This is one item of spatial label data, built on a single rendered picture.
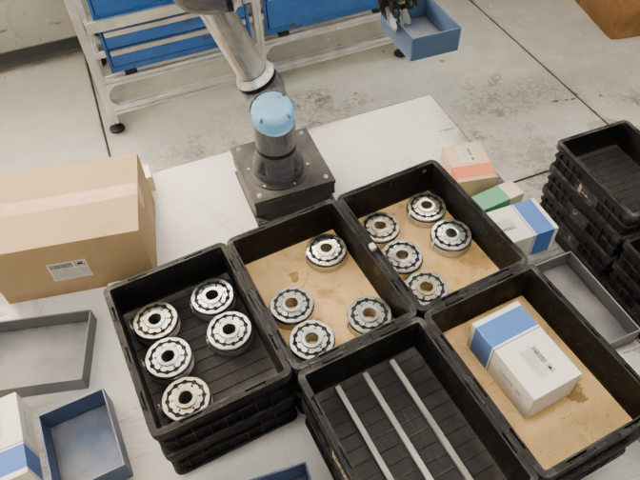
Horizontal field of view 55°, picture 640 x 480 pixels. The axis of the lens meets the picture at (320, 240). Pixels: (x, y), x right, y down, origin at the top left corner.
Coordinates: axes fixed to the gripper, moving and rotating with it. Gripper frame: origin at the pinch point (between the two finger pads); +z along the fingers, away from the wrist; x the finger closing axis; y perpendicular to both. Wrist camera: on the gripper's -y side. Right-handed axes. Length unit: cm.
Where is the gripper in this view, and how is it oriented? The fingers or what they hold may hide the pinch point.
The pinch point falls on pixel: (396, 26)
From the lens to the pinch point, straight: 181.5
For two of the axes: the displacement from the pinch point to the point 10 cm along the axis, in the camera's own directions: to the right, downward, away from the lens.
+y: 3.3, 7.2, -6.2
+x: 9.3, -3.6, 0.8
